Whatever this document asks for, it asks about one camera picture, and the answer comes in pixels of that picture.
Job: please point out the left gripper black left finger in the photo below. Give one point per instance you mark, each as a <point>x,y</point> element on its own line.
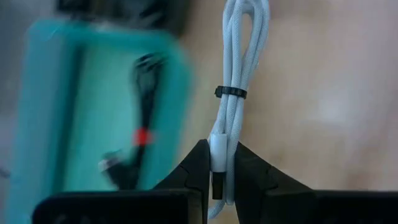
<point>186,186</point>

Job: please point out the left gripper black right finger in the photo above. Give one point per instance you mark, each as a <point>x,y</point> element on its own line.
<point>258,186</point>

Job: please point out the teal translucent plastic bin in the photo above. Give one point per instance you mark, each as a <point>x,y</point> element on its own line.
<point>93,93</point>

